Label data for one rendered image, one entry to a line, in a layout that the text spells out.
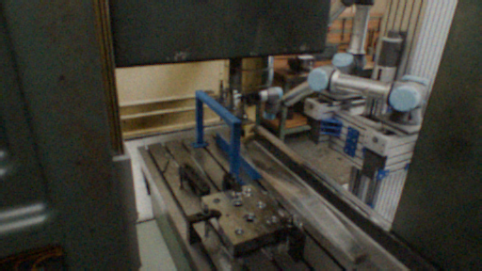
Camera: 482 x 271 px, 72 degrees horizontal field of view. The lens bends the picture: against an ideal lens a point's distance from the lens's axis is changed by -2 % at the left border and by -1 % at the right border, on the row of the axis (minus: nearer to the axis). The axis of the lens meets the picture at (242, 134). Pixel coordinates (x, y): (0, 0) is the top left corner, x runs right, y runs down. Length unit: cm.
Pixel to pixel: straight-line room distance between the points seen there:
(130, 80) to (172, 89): 26
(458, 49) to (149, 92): 156
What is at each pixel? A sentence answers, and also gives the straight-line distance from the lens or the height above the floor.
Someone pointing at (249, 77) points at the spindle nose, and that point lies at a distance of 103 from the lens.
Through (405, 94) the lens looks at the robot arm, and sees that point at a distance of 166.
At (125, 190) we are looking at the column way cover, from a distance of 84.
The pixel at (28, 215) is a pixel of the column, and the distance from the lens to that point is 74.
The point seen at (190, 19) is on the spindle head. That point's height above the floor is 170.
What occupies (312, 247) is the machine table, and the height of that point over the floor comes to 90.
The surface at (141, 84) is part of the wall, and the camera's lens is 206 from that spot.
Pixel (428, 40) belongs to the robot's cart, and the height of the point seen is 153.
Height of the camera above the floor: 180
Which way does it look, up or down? 25 degrees down
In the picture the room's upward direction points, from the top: 3 degrees clockwise
